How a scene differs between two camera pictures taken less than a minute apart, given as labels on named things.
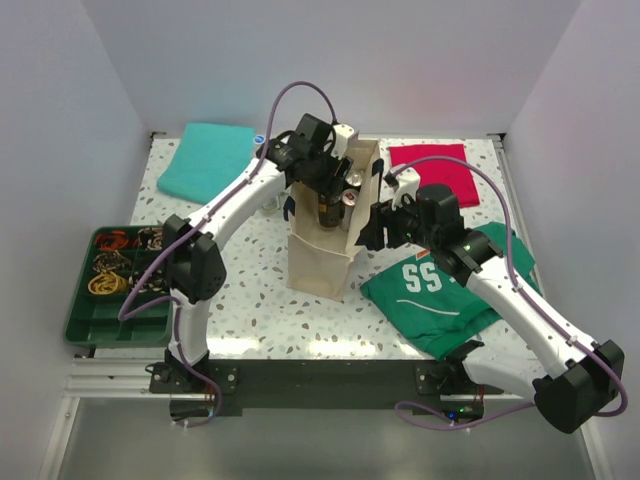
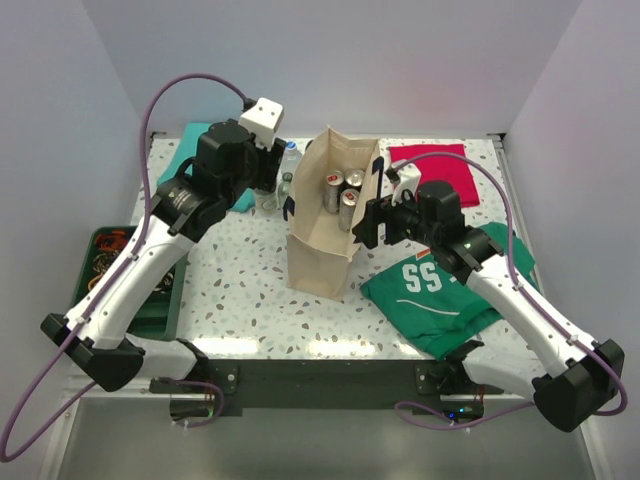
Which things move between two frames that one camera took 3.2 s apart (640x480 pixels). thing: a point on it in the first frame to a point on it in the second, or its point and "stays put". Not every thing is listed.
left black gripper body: [327, 171] to [262, 166]
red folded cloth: [458, 177] stays put
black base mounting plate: [215, 390] stays put
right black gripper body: [402, 225] stays put
